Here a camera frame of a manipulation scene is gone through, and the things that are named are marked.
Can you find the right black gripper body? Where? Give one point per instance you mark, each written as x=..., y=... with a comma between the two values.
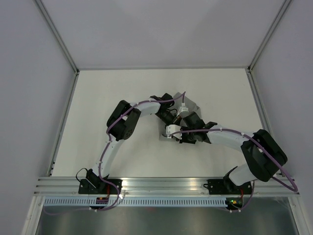
x=188, y=137

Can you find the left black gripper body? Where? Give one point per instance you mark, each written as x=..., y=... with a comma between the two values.
x=168, y=119

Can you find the grey cloth napkin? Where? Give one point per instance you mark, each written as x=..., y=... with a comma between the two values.
x=192, y=102

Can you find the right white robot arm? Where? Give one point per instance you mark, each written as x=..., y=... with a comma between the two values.
x=263, y=156

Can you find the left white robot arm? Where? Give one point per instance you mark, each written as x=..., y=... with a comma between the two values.
x=120, y=126

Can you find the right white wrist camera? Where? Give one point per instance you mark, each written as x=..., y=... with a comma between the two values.
x=173, y=131

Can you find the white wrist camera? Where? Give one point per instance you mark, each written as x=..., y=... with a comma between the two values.
x=173, y=131
x=182, y=109

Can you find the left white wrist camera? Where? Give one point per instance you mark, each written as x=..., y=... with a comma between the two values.
x=182, y=109

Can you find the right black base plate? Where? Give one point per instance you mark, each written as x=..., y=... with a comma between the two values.
x=222, y=187

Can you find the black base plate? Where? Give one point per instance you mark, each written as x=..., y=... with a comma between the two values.
x=86, y=187
x=222, y=187

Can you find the white slotted cable duct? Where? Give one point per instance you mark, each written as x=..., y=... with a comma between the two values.
x=139, y=201

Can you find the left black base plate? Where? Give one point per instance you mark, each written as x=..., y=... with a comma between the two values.
x=86, y=187

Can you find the aluminium mounting rail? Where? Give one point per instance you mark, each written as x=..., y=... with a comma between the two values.
x=155, y=186

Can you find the right aluminium frame post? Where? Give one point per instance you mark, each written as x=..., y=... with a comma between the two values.
x=273, y=27

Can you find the aluminium frame post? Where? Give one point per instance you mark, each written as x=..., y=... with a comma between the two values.
x=55, y=32
x=273, y=27

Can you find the left aluminium frame post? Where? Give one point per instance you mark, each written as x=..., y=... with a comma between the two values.
x=55, y=32

